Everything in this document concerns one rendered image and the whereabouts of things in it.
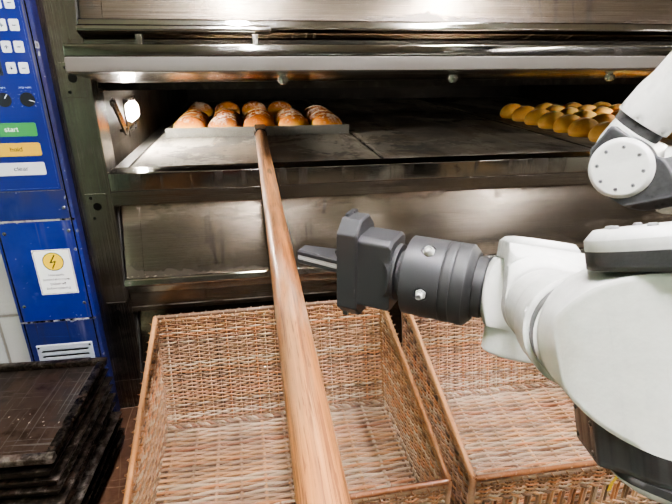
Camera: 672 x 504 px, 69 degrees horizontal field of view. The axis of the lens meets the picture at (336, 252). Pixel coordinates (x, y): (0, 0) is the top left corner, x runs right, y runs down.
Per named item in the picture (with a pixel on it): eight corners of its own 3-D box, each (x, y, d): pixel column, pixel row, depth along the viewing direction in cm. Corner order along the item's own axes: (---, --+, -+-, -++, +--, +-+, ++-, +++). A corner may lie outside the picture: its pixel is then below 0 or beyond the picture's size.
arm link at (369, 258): (327, 225, 52) (439, 242, 47) (362, 200, 60) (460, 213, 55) (328, 328, 57) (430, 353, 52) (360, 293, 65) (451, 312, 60)
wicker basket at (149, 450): (165, 408, 125) (149, 312, 114) (380, 382, 134) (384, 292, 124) (126, 605, 80) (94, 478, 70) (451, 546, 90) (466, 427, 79)
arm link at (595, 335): (508, 379, 41) (573, 500, 22) (494, 257, 41) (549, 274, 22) (646, 371, 39) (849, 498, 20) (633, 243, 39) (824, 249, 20)
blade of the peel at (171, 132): (349, 133, 153) (349, 124, 152) (166, 138, 145) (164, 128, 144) (331, 118, 186) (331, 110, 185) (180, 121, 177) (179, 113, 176)
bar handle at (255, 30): (80, 59, 85) (83, 60, 86) (272, 58, 90) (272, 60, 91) (75, 23, 83) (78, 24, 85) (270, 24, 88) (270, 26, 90)
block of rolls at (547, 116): (495, 117, 191) (497, 102, 189) (606, 114, 198) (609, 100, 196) (597, 144, 135) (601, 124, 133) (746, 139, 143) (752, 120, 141)
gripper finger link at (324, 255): (307, 249, 62) (352, 257, 60) (294, 258, 59) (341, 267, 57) (307, 237, 61) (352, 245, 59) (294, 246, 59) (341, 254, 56)
